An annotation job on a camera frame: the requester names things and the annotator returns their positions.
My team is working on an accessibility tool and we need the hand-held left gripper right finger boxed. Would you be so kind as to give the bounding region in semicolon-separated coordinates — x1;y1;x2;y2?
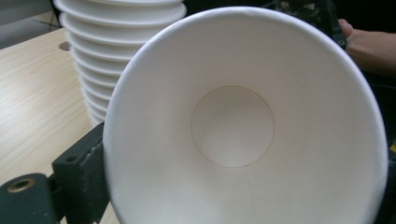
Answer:
380;138;396;224

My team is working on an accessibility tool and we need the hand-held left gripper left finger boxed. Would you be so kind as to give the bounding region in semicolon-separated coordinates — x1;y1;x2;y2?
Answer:
51;122;110;224

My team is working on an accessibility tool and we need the stack of white paper cups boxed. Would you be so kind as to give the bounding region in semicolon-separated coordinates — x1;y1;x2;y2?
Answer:
51;0;188;127

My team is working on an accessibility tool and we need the single white paper cup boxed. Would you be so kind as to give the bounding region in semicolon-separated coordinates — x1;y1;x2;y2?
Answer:
102;6;389;224

